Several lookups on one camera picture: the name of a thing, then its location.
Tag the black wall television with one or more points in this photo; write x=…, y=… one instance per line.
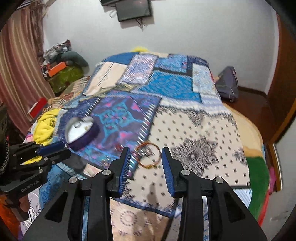
x=108, y=2

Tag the grey purple backpack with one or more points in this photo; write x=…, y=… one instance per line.
x=227, y=84

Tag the red striped curtain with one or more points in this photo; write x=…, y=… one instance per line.
x=22, y=81

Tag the striped bedsheet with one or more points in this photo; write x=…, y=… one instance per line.
x=72, y=91

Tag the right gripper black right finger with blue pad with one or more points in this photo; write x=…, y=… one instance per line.
x=229, y=218

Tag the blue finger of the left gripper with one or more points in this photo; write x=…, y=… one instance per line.
x=50, y=149

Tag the yellow cartoon blanket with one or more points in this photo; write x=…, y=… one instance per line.
x=45, y=126

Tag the purple heart-shaped jewelry box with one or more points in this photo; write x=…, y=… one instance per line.
x=79, y=132

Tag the brown wooden door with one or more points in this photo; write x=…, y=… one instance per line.
x=281, y=95

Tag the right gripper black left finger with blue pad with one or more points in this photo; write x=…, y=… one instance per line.
x=62, y=217

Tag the patchwork patterned bed blanket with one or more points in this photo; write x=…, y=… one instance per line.
x=148, y=101

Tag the small black wall monitor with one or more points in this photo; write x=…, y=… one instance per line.
x=133, y=9

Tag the orange box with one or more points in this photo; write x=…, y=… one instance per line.
x=57, y=68

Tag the pile of clothes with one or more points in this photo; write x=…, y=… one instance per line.
x=62, y=52

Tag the green patterned storage box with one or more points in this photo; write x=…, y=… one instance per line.
x=60, y=81

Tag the red box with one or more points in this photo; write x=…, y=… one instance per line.
x=37, y=107

